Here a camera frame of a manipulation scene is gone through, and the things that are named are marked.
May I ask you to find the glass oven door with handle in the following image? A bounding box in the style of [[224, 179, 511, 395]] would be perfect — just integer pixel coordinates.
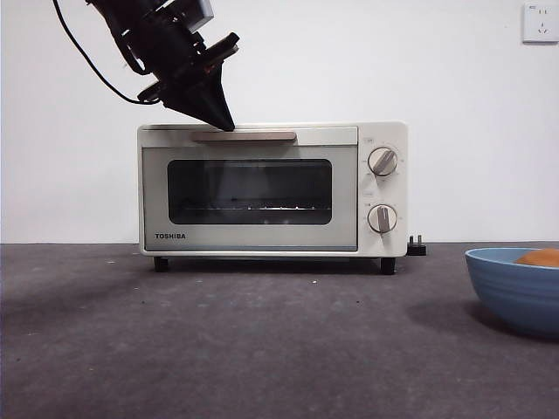
[[139, 126, 359, 253]]

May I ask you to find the blue ribbed bowl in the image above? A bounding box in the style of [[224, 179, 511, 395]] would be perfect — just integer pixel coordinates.
[[464, 246, 559, 340]]

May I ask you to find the brown potato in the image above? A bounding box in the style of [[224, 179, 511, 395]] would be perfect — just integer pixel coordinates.
[[514, 247, 559, 266]]

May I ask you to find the cream Toshiba toaster oven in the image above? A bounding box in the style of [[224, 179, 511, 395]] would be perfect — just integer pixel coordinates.
[[136, 120, 410, 276]]

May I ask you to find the cream round oven knob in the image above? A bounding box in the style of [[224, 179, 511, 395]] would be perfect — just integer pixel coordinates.
[[367, 147, 399, 177], [367, 204, 398, 236]]

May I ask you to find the black power plug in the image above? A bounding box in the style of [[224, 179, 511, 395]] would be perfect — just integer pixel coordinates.
[[408, 235, 430, 257]]

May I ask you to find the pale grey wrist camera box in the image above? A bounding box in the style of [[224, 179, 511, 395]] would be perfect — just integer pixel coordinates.
[[190, 0, 215, 31]]

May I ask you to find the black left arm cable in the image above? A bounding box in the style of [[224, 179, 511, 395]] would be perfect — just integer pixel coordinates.
[[52, 0, 161, 106]]

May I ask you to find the metal wire oven rack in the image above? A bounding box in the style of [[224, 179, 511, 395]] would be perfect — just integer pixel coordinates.
[[181, 203, 318, 213]]

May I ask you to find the white wall socket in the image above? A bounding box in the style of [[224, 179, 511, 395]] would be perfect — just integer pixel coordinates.
[[522, 3, 559, 44]]

